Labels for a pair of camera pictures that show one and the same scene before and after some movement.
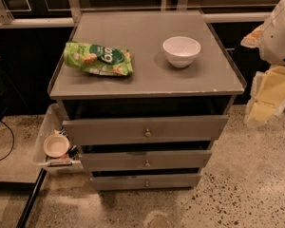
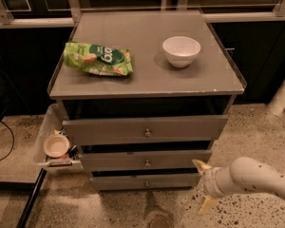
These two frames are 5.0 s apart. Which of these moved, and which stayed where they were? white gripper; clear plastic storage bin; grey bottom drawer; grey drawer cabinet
Moved: white gripper
Stayed: grey bottom drawer; grey drawer cabinet; clear plastic storage bin
